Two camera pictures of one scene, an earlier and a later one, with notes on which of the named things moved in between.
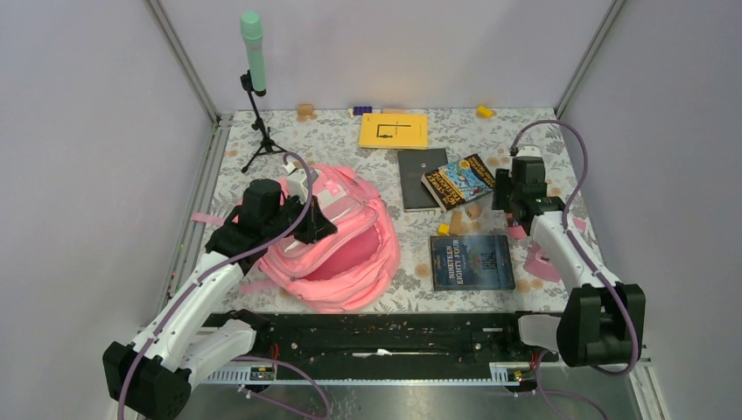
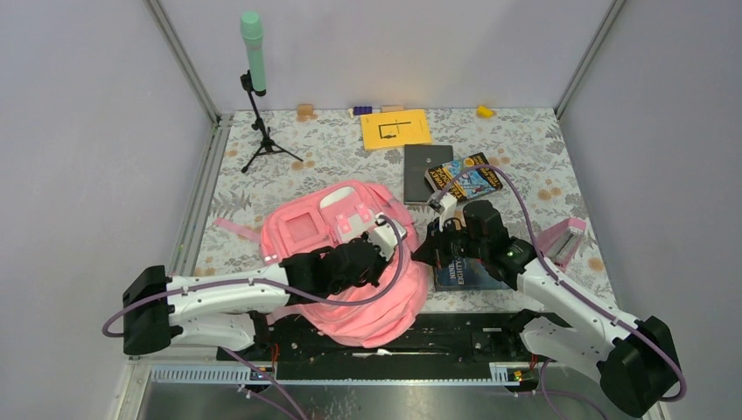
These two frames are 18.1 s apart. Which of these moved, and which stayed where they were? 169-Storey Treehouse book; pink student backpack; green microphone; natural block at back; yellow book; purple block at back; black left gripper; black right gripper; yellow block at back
Moved: pink student backpack; black right gripper; black left gripper
Stayed: yellow block at back; green microphone; natural block at back; purple block at back; yellow book; 169-Storey Treehouse book
